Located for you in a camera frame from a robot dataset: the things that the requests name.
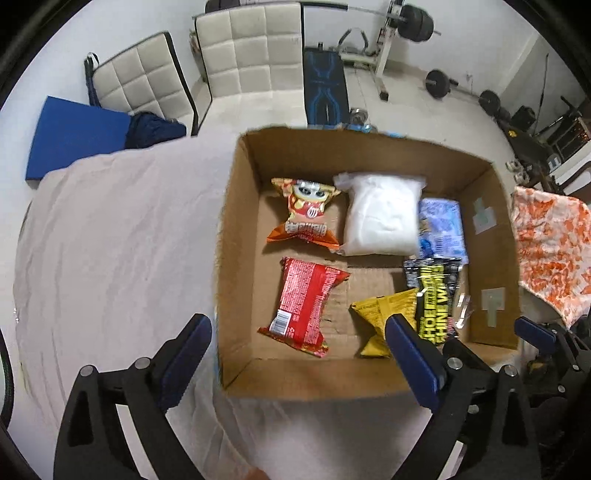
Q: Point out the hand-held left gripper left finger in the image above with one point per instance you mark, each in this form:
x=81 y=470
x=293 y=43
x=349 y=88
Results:
x=184 y=364

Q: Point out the blue foam mat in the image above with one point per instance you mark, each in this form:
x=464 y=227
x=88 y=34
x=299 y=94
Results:
x=74 y=138

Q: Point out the orange and white floral cloth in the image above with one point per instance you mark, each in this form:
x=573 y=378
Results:
x=549 y=240

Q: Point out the barbell with black plates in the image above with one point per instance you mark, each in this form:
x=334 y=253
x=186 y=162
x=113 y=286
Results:
x=415 y=23

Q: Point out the black bag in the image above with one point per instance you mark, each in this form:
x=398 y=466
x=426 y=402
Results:
x=522 y=118

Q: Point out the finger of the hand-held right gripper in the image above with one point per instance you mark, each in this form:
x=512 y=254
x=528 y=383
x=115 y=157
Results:
x=535 y=332

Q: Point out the orange cartoon snack packet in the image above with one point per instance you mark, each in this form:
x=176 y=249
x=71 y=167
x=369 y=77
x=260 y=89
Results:
x=304 y=212

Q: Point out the black and yellow wipes packet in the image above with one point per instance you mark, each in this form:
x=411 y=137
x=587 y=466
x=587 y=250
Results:
x=434 y=286

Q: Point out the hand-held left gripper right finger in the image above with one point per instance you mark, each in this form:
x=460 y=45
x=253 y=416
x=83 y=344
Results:
x=415 y=364

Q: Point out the large white quilted chair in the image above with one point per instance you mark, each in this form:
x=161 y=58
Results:
x=251 y=50

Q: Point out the white soft plastic bag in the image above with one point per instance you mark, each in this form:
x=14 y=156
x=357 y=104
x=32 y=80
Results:
x=378 y=217

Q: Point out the red snack packet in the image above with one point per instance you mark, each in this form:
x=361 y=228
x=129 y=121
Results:
x=302 y=300

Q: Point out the dark blue cloth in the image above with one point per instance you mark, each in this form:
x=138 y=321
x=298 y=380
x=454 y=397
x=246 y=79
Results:
x=152 y=129

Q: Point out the cardboard box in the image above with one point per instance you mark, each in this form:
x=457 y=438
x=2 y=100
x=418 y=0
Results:
x=364 y=286

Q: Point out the short barbell with plates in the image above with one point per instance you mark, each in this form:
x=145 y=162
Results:
x=436 y=83

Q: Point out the light blue soft packet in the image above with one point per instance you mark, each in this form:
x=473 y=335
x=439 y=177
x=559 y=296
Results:
x=441 y=226

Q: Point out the small metal weight plate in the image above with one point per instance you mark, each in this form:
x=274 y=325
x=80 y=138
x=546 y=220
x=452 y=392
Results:
x=359 y=115

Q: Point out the small white quilted chair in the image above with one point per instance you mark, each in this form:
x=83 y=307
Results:
x=138 y=78

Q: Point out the black and blue weight bench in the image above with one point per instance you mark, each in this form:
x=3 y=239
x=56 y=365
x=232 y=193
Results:
x=325 y=83

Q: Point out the yellow snack packet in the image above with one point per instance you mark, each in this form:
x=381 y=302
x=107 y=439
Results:
x=374 y=314

